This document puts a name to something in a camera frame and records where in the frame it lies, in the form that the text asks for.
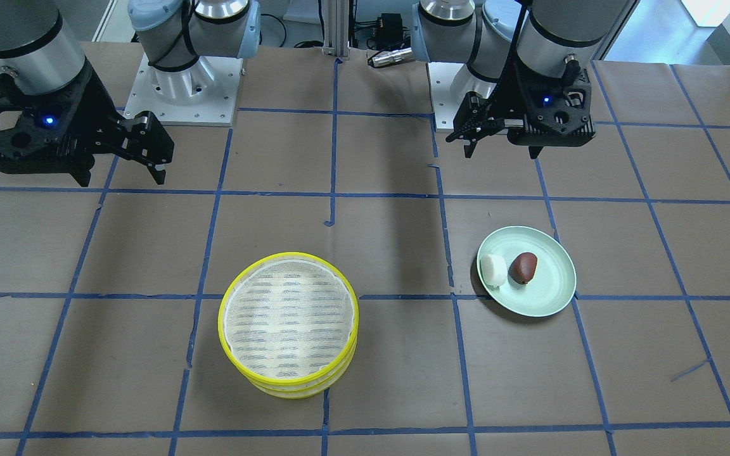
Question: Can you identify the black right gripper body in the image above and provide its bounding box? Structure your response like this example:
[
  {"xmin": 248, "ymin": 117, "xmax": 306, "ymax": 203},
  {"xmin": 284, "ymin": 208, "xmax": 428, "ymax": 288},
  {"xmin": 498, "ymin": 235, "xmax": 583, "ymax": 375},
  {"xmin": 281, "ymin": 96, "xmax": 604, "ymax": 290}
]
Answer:
[{"xmin": 0, "ymin": 61, "xmax": 125, "ymax": 187}]

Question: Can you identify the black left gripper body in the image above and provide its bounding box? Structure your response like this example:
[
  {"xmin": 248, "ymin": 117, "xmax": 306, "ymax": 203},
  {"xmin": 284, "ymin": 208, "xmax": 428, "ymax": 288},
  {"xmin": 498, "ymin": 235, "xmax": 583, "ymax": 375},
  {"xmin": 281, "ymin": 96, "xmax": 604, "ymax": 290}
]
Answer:
[{"xmin": 508, "ymin": 60, "xmax": 596, "ymax": 159}]

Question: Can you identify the brown bun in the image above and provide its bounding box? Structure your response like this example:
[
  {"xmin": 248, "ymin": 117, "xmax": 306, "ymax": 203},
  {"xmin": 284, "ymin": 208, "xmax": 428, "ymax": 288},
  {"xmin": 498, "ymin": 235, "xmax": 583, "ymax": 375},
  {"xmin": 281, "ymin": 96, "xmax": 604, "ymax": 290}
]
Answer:
[{"xmin": 509, "ymin": 251, "xmax": 539, "ymax": 285}]

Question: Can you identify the yellow top steamer layer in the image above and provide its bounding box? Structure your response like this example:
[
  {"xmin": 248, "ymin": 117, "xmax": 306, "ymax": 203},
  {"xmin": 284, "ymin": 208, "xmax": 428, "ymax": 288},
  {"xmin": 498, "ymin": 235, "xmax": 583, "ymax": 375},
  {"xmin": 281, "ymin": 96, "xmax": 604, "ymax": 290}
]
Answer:
[{"xmin": 217, "ymin": 252, "xmax": 359, "ymax": 386}]

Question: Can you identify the yellow steamer layer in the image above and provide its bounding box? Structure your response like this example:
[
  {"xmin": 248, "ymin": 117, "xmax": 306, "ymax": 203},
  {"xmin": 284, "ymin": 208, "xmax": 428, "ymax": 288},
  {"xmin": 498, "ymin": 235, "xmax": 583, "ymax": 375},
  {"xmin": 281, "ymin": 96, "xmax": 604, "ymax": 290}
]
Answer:
[
  {"xmin": 241, "ymin": 339, "xmax": 357, "ymax": 399},
  {"xmin": 217, "ymin": 252, "xmax": 359, "ymax": 386}
]

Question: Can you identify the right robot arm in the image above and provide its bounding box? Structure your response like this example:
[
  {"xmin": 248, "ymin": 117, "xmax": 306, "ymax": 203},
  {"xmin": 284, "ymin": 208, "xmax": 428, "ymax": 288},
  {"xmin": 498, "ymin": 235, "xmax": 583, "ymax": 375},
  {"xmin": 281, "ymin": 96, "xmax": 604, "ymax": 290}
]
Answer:
[{"xmin": 0, "ymin": 1, "xmax": 260, "ymax": 187}]

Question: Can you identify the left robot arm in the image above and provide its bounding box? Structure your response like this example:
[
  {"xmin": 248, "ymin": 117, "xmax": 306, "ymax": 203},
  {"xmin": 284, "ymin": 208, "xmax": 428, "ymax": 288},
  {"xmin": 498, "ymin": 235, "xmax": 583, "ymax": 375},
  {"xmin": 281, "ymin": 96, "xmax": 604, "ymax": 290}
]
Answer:
[{"xmin": 409, "ymin": 1, "xmax": 627, "ymax": 159}]

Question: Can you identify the yellow bottom steamer layer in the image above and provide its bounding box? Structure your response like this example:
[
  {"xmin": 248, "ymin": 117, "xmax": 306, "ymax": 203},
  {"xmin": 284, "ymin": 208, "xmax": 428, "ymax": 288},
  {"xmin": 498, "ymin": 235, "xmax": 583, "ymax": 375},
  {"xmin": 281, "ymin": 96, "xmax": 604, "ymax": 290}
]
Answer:
[{"xmin": 241, "ymin": 339, "xmax": 357, "ymax": 399}]

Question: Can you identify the silver cylindrical connector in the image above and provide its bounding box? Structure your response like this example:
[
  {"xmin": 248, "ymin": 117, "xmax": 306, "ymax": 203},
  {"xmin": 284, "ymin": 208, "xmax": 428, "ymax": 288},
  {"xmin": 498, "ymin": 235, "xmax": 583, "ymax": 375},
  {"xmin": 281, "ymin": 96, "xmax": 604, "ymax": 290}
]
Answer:
[{"xmin": 367, "ymin": 48, "xmax": 415, "ymax": 69}]

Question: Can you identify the black power adapter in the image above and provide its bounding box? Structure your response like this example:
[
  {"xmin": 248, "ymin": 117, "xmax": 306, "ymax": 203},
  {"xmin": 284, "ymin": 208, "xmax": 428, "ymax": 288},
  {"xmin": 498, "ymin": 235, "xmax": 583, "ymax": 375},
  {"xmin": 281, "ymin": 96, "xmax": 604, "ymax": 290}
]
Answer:
[{"xmin": 373, "ymin": 13, "xmax": 404, "ymax": 49}]

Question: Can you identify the white bun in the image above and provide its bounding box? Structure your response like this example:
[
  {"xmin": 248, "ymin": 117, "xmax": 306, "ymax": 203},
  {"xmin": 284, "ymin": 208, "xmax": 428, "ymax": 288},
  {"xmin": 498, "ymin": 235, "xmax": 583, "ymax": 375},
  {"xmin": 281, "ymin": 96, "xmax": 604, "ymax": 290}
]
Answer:
[{"xmin": 479, "ymin": 254, "xmax": 508, "ymax": 288}]

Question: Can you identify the pale green plate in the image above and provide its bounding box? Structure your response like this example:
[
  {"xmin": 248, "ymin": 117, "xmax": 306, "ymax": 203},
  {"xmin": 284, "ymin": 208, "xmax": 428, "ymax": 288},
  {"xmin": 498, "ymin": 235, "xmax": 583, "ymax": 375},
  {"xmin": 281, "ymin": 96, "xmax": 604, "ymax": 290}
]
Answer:
[{"xmin": 476, "ymin": 226, "xmax": 577, "ymax": 317}]

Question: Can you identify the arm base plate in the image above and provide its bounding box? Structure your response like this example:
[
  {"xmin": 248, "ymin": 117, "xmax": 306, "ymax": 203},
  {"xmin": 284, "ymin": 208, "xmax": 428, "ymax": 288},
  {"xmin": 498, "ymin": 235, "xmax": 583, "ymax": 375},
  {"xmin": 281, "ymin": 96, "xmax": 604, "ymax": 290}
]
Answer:
[
  {"xmin": 428, "ymin": 61, "xmax": 493, "ymax": 132},
  {"xmin": 124, "ymin": 56, "xmax": 244, "ymax": 127}
]

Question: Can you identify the aluminium frame post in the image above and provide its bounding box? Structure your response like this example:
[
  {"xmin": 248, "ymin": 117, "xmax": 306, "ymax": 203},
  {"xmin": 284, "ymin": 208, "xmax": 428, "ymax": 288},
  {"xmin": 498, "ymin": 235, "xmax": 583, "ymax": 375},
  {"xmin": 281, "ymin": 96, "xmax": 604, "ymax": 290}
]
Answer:
[{"xmin": 319, "ymin": 1, "xmax": 350, "ymax": 61}]

